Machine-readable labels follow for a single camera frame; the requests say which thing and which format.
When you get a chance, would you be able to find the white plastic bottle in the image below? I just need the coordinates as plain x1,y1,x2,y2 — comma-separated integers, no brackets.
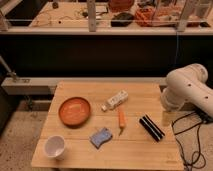
101,90,128,111

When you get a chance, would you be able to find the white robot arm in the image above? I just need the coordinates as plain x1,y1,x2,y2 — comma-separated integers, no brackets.
160,63,213,124

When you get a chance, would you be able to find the orange ceramic bowl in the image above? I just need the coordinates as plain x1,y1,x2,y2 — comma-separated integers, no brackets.
58,97,91,126

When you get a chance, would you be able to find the black rectangular block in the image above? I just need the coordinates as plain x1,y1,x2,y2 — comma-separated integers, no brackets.
139,115,165,142

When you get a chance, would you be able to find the orange carrot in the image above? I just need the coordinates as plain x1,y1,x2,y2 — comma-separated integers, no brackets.
118,107,126,136

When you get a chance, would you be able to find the wooden table board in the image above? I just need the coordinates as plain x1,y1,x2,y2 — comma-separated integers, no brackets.
31,82,184,171

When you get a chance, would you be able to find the blue sponge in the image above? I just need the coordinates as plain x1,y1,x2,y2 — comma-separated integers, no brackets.
90,128,113,149

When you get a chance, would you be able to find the orange crate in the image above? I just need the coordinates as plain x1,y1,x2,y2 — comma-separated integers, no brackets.
134,8,175,27

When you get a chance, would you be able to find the black tray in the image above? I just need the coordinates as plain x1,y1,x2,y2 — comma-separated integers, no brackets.
111,12,134,27

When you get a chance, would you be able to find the white cup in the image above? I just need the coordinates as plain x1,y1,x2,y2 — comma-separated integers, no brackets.
44,135,65,160

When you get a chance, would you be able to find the metal clamp rod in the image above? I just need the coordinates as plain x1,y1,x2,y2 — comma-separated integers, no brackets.
0,55,30,84

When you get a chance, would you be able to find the background workbench shelf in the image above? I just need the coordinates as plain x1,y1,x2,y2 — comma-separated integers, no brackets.
0,0,213,35

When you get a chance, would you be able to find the black cable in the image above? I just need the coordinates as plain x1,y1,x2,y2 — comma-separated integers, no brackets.
171,111,212,171

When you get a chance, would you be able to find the right slanted white post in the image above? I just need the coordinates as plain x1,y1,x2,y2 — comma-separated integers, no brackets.
176,0,197,32

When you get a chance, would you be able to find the vertical white post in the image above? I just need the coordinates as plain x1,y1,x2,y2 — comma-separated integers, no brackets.
87,0,96,32

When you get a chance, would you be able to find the grey metal rail beam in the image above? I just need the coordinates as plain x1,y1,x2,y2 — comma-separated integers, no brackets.
1,77,166,95

